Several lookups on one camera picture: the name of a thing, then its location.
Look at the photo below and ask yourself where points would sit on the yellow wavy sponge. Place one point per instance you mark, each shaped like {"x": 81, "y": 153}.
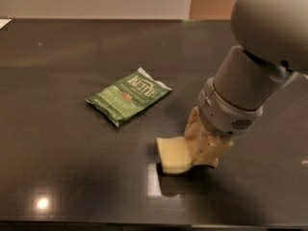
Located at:
{"x": 176, "y": 154}

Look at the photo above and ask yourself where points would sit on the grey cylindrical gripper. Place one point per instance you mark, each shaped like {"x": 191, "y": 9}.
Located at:
{"x": 221, "y": 115}

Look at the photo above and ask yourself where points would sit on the green jalapeno chip bag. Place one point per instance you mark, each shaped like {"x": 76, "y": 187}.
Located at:
{"x": 128, "y": 96}

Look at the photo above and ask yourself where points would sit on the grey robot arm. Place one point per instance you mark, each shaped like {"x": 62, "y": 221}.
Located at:
{"x": 272, "y": 49}

